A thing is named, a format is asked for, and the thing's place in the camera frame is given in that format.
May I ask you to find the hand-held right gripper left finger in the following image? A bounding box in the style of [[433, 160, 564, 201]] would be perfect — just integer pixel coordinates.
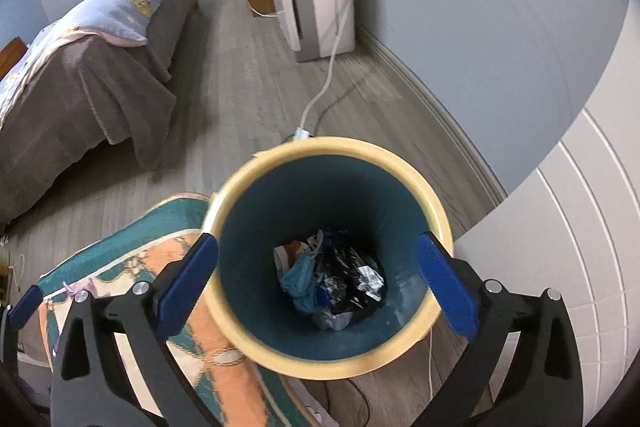
[[50, 232, 221, 427]]

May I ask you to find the bed with grey blanket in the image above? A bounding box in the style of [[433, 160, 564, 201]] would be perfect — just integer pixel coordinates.
[[0, 0, 201, 224]]

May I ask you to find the red white snack packet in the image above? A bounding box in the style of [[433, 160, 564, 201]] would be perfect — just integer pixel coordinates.
[[273, 241, 312, 279]]

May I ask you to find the teal bin with yellow rim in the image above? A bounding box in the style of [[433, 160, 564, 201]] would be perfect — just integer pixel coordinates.
[[200, 136, 455, 380]]

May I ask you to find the teal orange patterned mat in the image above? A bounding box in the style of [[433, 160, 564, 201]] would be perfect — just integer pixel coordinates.
[[37, 193, 321, 427]]

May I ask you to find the black plastic bag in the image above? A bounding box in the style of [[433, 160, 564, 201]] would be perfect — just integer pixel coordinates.
[[315, 229, 389, 316]]

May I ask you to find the white panelled door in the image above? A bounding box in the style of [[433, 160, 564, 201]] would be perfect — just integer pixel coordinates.
[[452, 0, 640, 427]]

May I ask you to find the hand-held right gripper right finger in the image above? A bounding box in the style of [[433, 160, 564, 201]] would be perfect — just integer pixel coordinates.
[[416, 231, 583, 427]]

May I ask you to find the wooden bed headboard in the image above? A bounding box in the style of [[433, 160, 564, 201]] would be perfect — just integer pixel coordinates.
[[0, 37, 28, 84]]

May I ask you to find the white power cable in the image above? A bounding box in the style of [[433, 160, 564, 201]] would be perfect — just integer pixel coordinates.
[[300, 0, 357, 138]]

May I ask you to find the light blue printed duvet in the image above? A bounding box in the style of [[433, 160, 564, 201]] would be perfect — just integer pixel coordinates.
[[0, 0, 181, 128]]

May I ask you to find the blue face mask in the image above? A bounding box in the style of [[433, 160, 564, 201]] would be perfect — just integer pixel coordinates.
[[280, 252, 322, 314]]

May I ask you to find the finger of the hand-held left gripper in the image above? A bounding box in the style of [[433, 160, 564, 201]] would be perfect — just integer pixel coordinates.
[[0, 285, 45, 368]]

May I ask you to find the clear plastic wrapper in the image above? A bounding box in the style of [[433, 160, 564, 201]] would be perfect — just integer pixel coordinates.
[[312, 309, 354, 332]]

